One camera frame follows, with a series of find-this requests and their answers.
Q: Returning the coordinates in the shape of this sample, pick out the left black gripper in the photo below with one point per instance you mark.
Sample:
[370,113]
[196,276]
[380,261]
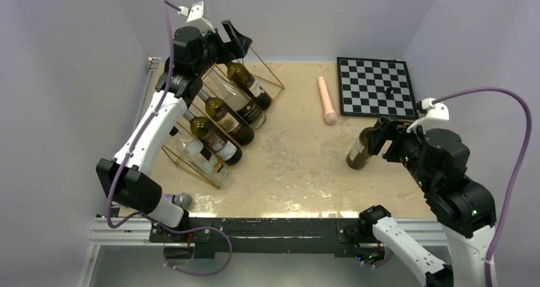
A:
[237,46]

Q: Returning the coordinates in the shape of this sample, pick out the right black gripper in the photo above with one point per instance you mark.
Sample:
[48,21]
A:
[393,129]

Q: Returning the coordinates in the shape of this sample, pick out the clear brown-tinted bottle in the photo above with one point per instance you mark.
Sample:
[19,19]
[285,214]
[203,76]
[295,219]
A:
[239,101]

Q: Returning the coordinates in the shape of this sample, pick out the dark green wine bottle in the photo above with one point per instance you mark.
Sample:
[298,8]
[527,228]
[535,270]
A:
[213,138]

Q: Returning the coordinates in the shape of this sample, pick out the clear glass liquor bottle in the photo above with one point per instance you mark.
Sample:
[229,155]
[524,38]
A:
[202,160]

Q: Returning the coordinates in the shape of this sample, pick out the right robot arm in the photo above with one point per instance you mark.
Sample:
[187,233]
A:
[437,161]

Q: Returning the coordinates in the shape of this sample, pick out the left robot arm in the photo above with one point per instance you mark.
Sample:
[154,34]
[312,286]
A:
[125,178]

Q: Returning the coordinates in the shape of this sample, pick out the black white chessboard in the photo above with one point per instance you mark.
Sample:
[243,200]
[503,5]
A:
[362,83]

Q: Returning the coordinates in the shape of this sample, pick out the purple glitter microphone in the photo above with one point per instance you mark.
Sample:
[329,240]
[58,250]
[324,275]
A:
[183,200]

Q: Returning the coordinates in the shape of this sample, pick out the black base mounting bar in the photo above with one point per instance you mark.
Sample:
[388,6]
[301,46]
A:
[341,237]

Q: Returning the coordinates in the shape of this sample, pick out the gold wire wine rack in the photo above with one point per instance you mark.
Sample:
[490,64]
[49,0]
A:
[266,76]

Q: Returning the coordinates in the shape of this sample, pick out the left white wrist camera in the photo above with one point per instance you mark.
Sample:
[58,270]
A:
[196,16]

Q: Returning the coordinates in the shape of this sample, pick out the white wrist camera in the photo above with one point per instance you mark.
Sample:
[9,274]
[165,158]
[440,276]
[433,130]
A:
[196,16]
[433,114]

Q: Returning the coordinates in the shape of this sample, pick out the pink cylindrical handle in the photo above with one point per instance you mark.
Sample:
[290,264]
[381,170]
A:
[330,116]

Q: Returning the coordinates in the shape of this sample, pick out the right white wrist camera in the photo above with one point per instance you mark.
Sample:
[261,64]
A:
[433,114]

